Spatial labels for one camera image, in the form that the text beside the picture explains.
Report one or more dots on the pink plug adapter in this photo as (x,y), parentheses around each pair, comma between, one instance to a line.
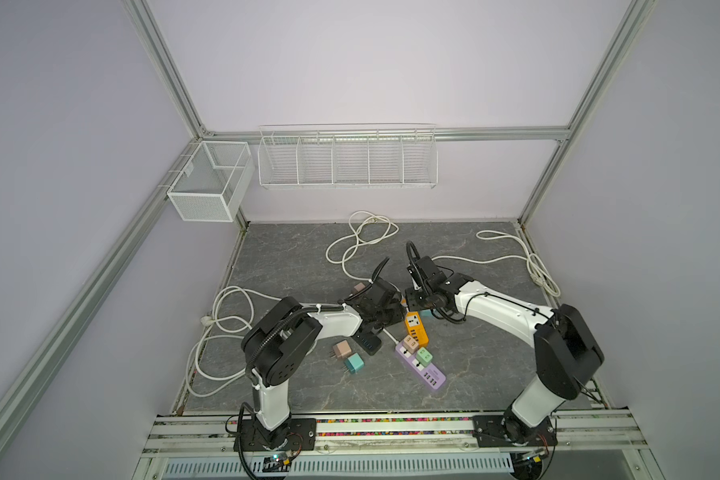
(342,350)

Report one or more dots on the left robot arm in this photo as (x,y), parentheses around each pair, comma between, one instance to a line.
(276,347)

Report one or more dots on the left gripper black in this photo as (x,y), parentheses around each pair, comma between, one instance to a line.
(398,313)

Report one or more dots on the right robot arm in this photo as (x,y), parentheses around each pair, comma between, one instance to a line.
(567,354)

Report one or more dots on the orange power strip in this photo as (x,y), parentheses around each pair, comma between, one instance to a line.
(416,329)

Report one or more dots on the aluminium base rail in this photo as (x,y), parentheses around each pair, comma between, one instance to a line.
(573,444)

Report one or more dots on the purple power strip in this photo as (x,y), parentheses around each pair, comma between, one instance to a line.
(431,375)

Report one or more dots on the white wire rack basket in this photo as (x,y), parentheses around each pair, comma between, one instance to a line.
(348,156)

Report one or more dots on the teal plug adapter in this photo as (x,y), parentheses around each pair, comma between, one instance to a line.
(354,363)

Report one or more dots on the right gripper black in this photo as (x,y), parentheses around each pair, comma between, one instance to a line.
(410,298)

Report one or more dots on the white mesh box basket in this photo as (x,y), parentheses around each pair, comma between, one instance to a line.
(213,181)

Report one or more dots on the green adapter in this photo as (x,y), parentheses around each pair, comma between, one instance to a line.
(423,357)

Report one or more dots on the black power strip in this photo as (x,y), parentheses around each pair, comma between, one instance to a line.
(368,341)

